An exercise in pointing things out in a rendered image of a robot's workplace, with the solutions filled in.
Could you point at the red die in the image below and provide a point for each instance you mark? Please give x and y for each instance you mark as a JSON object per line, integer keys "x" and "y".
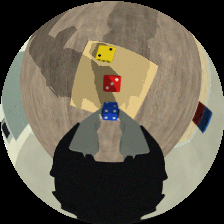
{"x": 111, "y": 83}

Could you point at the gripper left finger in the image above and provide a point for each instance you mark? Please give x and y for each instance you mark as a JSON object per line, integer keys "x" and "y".
{"x": 80, "y": 140}

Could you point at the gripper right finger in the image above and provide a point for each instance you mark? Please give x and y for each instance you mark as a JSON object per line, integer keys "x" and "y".
{"x": 136, "y": 141}

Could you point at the tan mat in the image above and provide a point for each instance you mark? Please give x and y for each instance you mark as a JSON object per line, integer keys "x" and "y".
{"x": 137, "y": 74}

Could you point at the yellow die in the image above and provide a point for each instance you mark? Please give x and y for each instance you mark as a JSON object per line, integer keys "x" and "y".
{"x": 105, "y": 53}

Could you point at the blue die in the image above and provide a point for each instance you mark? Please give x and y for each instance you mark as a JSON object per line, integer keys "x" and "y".
{"x": 110, "y": 111}

